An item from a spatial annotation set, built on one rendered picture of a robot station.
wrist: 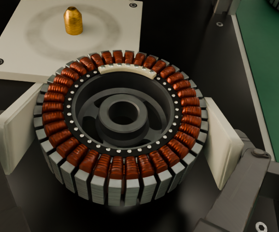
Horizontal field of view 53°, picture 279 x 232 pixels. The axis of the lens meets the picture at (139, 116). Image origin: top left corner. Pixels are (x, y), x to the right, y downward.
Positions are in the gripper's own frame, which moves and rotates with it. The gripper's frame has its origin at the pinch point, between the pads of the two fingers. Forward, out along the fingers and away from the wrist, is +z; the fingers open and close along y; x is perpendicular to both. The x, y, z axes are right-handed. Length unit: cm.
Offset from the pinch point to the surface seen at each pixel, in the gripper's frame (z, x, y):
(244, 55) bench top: 19.9, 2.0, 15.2
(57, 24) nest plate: 16.5, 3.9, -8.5
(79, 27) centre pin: 14.9, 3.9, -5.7
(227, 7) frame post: 23.9, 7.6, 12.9
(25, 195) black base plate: 0.0, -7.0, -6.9
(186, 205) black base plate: 0.1, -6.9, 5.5
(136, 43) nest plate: 14.6, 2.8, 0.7
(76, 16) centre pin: 14.3, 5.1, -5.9
